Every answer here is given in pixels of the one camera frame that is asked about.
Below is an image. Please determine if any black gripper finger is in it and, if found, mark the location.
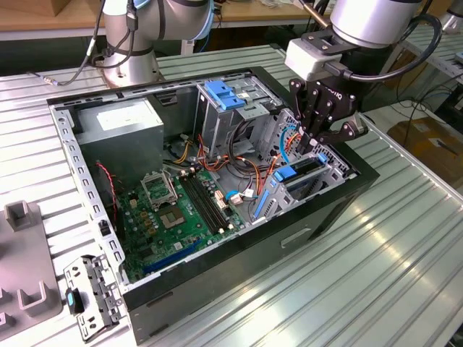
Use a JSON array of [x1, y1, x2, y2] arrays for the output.
[[310, 100, 370, 146], [288, 77, 323, 155]]

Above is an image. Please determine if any orange red disk power wire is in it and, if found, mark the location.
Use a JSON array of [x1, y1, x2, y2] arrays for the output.
[[197, 132, 303, 198]]

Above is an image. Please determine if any blue disk data wire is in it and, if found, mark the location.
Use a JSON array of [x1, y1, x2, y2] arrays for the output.
[[280, 124, 303, 164]]

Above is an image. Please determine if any hard disk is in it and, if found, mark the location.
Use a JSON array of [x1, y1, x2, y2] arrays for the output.
[[252, 153, 330, 221]]

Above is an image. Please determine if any grey metal disk bay cage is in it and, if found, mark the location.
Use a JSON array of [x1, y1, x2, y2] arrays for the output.
[[249, 107, 359, 225]]

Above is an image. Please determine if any large labelled cardboard box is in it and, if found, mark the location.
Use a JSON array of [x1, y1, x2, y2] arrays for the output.
[[386, 117, 463, 185]]

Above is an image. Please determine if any blue plastic drive latch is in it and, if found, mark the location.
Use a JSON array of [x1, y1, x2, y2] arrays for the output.
[[204, 81, 247, 112]]

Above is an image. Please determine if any grey metal optical drive cage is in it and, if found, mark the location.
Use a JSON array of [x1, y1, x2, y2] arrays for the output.
[[193, 74, 284, 162]]

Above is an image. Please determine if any metal slat side table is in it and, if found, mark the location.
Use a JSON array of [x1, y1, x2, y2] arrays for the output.
[[383, 23, 463, 106]]

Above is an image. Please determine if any black RAM slot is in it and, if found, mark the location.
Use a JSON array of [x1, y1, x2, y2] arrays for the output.
[[185, 174, 224, 233], [181, 175, 220, 234], [190, 173, 229, 231], [194, 171, 234, 228]]

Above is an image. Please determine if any long wooden desk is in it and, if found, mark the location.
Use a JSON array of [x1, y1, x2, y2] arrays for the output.
[[0, 0, 430, 69]]

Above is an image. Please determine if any green motherboard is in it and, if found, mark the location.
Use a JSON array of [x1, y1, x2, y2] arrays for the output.
[[115, 169, 247, 285]]

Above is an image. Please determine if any CPU socket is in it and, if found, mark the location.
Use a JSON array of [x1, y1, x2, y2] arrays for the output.
[[156, 205, 188, 231]]

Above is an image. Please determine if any black open PC case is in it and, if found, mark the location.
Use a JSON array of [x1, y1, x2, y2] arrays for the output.
[[46, 65, 381, 346]]

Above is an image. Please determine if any blue expansion slot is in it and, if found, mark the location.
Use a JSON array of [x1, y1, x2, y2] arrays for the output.
[[143, 240, 203, 276]]

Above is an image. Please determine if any grey power supply unit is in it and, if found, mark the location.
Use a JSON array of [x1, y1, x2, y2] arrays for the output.
[[74, 97, 166, 189]]

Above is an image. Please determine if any black case fan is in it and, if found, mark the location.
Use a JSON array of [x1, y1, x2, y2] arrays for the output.
[[92, 164, 126, 242]]

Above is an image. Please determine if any grey metal slot retainer flap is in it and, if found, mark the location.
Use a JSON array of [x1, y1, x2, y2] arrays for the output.
[[63, 252, 124, 344]]

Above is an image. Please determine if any plain brown box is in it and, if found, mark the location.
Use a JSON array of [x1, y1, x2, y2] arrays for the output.
[[46, 0, 105, 18]]

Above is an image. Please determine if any black blue release latch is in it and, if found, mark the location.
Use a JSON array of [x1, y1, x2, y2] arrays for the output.
[[66, 287, 87, 314]]

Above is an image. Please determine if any grey parts rack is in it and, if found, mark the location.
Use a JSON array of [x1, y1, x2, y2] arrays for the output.
[[0, 197, 65, 347]]

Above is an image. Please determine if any black wire loop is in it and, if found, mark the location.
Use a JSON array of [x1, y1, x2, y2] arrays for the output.
[[226, 119, 256, 171]]

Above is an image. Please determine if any black camera cable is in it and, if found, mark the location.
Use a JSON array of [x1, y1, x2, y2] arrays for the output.
[[323, 14, 444, 83]]

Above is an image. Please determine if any yellow black wire bundle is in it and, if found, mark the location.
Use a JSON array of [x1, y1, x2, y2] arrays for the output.
[[172, 139, 200, 164]]

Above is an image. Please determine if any metal socket cover frame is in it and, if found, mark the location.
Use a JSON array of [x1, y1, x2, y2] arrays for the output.
[[140, 171, 179, 211]]

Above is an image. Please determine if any red black fan wire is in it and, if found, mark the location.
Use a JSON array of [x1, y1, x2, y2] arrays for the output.
[[95, 162, 122, 221]]

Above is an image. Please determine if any black arm cable with connector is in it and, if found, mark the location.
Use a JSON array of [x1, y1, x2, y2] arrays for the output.
[[27, 0, 109, 87]]

